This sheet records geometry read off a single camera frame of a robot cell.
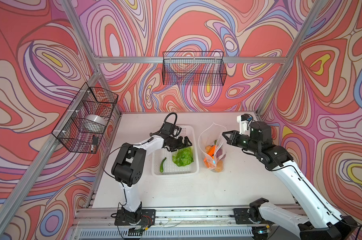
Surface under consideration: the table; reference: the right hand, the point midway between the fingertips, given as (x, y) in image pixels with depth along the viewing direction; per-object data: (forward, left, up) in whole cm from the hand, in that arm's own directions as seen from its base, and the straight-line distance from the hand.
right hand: (223, 137), depth 71 cm
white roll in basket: (+10, +63, +5) cm, 64 cm away
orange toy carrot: (-8, +7, -1) cm, 10 cm away
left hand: (+9, +16, -20) cm, 27 cm away
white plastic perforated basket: (-4, +27, -27) cm, 39 cm away
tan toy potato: (-5, -2, -23) cm, 24 cm away
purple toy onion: (-2, 0, -11) cm, 11 cm away
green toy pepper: (-2, +33, -26) cm, 42 cm away
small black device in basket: (+1, +63, -1) cm, 64 cm away
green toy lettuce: (-1, +20, -17) cm, 26 cm away
